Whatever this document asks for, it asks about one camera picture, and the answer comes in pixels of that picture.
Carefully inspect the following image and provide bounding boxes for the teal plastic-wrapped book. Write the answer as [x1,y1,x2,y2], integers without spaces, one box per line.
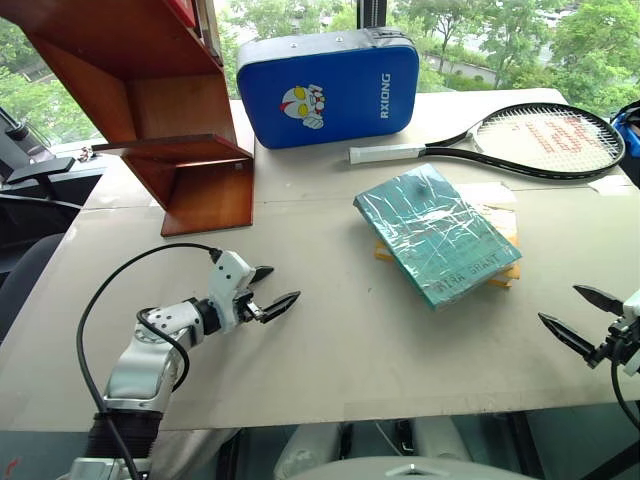
[353,163,523,313]

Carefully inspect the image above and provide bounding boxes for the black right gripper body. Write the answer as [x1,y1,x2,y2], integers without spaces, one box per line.
[592,319,634,366]

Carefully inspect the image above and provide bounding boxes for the orange book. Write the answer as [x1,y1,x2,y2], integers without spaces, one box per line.
[373,238,522,291]

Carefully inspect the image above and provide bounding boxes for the black chair seat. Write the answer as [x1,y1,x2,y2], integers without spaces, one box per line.
[0,231,67,344]

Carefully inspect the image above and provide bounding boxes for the grey rounded robot body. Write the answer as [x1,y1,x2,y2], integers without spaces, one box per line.
[285,456,539,480]

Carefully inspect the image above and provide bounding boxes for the wooden shelf unit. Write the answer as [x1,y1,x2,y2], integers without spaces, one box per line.
[0,0,256,238]

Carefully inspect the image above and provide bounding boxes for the grey rounded cylinder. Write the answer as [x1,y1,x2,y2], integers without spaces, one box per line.
[273,423,343,479]
[412,416,474,464]

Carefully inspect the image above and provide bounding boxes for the blue RXIONG punching pad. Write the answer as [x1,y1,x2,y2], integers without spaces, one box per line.
[235,27,422,151]

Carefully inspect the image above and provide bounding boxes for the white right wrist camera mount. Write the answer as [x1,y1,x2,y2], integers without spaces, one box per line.
[621,288,640,378]

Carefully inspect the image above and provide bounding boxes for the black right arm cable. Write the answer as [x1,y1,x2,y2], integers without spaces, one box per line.
[610,358,640,432]

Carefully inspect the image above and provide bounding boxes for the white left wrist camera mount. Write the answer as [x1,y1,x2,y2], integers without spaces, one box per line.
[206,250,257,334]

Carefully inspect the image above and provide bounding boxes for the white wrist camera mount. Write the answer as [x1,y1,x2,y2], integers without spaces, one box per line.
[621,288,640,378]
[206,250,257,334]

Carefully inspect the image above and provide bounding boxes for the black window post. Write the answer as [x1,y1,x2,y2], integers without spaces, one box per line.
[359,0,387,32]

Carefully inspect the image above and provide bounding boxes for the black tennis racket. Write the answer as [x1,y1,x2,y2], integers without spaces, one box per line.
[347,102,628,182]

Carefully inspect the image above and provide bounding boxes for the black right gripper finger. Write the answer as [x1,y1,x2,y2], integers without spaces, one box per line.
[572,284,627,316]
[537,312,602,370]

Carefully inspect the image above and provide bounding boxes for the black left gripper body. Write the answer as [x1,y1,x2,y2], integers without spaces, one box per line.
[233,288,266,324]

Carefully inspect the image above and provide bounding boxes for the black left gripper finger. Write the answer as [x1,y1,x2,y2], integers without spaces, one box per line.
[258,291,302,325]
[248,265,276,289]

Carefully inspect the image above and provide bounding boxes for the blue bag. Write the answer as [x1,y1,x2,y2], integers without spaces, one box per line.
[609,99,640,151]

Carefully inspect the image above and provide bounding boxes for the black armrest stand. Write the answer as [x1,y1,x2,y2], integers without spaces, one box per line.
[0,106,77,201]

